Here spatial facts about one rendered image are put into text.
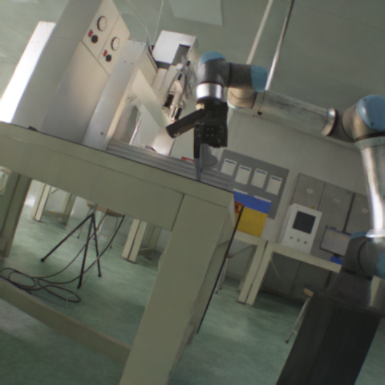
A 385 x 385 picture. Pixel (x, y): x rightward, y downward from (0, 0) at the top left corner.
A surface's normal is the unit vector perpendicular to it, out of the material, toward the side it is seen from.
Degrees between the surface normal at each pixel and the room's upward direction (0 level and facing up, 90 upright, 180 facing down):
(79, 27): 90
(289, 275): 90
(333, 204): 90
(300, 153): 90
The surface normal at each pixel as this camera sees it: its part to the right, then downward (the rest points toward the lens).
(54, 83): -0.15, -0.11
